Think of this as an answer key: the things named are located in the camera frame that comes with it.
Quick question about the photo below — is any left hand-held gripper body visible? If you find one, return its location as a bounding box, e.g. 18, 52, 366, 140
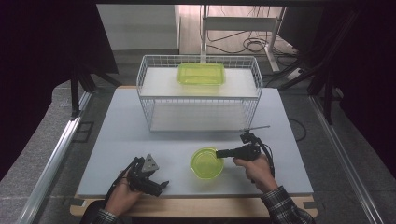
126, 153, 160, 191

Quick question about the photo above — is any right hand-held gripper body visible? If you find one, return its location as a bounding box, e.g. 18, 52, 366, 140
232, 125, 271, 161

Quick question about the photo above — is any round green plastic container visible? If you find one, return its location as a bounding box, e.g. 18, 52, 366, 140
190, 147, 225, 180

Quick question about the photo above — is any white wire shelf rack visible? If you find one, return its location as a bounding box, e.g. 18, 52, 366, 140
135, 54, 264, 133

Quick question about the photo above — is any rectangular green plastic container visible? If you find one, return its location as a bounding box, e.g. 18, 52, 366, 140
177, 62, 226, 87

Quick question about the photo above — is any person's right hand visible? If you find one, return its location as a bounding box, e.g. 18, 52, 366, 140
233, 154, 279, 194

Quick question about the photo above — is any person's left hand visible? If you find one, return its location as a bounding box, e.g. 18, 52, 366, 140
106, 178, 144, 217

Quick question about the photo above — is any white power strip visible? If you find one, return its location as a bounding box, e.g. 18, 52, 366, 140
285, 67, 305, 82

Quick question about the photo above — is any black metal stand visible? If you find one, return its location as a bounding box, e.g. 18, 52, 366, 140
276, 8, 359, 126
68, 60, 123, 121

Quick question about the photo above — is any dark curtain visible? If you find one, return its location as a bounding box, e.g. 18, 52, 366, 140
279, 4, 396, 180
0, 0, 120, 182

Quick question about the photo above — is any white cabinet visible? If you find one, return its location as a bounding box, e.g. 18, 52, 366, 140
96, 4, 181, 56

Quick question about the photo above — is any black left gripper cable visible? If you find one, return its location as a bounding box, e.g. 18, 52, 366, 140
104, 157, 138, 203

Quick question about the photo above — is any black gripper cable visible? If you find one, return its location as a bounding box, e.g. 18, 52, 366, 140
253, 134, 276, 179
104, 157, 138, 203

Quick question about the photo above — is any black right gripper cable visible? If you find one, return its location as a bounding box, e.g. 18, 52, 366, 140
253, 134, 276, 179

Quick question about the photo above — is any black looped floor cable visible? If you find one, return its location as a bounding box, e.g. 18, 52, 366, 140
288, 117, 308, 143

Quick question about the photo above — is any aluminium rail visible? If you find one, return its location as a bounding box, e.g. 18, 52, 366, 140
308, 94, 380, 224
17, 91, 93, 224

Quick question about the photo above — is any black floor cable bundle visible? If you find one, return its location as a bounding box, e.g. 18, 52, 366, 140
206, 31, 298, 56

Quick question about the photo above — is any white metal desk frame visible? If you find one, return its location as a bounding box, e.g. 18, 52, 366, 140
200, 4, 288, 73

